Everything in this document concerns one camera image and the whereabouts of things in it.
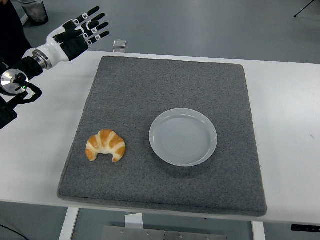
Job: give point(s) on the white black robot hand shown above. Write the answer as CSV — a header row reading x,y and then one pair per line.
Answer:
x,y
56,48

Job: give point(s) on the golden croissant bread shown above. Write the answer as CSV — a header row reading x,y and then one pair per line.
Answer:
x,y
110,141

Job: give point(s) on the white round plate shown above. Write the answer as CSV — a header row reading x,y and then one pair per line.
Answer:
x,y
182,140

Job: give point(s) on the dark mesh waste bin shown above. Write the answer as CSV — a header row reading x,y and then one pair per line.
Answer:
x,y
36,13

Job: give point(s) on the black robot upper body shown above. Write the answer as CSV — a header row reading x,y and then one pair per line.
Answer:
x,y
10,25

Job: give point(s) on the small square floor socket cover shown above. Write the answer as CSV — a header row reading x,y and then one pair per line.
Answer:
x,y
120,43
119,50

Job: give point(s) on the grey felt mat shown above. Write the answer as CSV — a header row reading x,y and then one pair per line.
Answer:
x,y
150,87

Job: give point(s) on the white table leg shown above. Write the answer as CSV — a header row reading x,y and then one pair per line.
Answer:
x,y
258,231
68,225

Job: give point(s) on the black tripod leg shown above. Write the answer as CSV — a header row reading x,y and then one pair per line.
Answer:
x,y
295,15

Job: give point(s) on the black control box under table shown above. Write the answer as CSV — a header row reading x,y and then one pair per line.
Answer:
x,y
305,227

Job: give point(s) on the white bracket under table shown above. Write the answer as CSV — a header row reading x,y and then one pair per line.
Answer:
x,y
133,221

